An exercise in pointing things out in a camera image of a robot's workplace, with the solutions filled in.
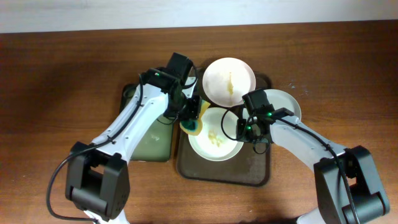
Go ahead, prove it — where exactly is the pink-rimmed dirty plate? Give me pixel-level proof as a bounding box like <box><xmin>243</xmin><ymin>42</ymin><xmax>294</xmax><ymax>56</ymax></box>
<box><xmin>202</xmin><ymin>57</ymin><xmax>256</xmax><ymax>108</ymax></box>

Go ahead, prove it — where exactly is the green yellow sponge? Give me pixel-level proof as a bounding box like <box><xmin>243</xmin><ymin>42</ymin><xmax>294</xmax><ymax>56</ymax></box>
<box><xmin>179</xmin><ymin>100</ymin><xmax>210</xmax><ymax>136</ymax></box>

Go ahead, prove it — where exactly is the green soapy water tray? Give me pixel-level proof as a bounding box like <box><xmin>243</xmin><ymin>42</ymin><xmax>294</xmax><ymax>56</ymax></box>
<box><xmin>119</xmin><ymin>83</ymin><xmax>175</xmax><ymax>163</ymax></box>

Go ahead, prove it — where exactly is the white plate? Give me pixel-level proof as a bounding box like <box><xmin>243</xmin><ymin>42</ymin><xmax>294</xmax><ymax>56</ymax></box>
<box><xmin>188</xmin><ymin>107</ymin><xmax>244</xmax><ymax>162</ymax></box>

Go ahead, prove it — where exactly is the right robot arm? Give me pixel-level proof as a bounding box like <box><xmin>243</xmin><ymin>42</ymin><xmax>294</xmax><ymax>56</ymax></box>
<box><xmin>236</xmin><ymin>90</ymin><xmax>390</xmax><ymax>224</ymax></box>

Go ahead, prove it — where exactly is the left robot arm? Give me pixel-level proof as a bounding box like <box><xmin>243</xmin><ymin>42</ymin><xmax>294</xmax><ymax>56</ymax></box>
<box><xmin>65</xmin><ymin>68</ymin><xmax>201</xmax><ymax>223</ymax></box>

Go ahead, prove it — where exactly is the dark brown serving tray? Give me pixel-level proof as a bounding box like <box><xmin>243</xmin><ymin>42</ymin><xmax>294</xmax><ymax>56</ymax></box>
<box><xmin>176</xmin><ymin>67</ymin><xmax>273</xmax><ymax>187</ymax></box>

